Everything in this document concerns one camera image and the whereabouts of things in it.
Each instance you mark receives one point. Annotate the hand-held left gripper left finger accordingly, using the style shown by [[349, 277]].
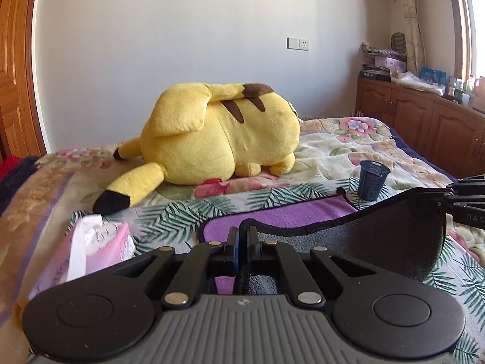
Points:
[[236, 252]]

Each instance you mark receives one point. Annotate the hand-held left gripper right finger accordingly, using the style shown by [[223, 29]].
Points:
[[252, 251]]

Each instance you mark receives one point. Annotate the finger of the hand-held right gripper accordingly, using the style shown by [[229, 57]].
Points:
[[464, 199]]

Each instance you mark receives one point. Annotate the leaf print sheet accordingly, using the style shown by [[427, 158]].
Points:
[[178, 216]]

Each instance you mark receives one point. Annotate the wooden cabinet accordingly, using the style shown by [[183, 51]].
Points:
[[428, 121]]

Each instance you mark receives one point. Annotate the dark blue cup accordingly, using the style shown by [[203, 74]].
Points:
[[373, 182]]

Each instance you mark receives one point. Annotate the group of small bottles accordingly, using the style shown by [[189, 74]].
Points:
[[468, 89]]

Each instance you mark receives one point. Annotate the yellow plush toy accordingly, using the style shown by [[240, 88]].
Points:
[[223, 136]]

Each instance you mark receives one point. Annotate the white plastic bag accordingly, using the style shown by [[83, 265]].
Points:
[[416, 82]]

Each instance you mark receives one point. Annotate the blue box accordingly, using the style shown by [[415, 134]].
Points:
[[434, 75]]

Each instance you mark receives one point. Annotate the pink tissue pack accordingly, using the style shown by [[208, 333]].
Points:
[[102, 244]]

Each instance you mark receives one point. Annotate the pale printed box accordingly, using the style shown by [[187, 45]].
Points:
[[392, 64]]

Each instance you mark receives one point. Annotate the stack of dark books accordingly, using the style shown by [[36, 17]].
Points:
[[374, 72]]

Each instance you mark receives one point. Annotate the woven basket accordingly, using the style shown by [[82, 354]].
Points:
[[398, 41]]

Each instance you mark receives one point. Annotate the patterned folded cloth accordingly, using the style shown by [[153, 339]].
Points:
[[375, 48]]

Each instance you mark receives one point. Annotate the patterned curtain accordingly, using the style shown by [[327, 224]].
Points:
[[411, 15]]

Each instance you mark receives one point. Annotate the floral blanket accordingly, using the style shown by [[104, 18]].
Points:
[[45, 193]]

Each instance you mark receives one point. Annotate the dark cloth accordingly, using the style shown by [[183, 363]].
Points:
[[17, 187]]

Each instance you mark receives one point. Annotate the red cloth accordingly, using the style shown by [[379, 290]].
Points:
[[9, 166]]

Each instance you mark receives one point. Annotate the wooden wardrobe door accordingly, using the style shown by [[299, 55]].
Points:
[[15, 64]]

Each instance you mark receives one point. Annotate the wooden window frame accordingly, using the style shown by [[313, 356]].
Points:
[[460, 19]]

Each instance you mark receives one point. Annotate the white wall switch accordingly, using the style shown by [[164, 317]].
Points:
[[293, 43]]

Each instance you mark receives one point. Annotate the white wall socket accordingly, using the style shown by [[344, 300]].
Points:
[[305, 44]]

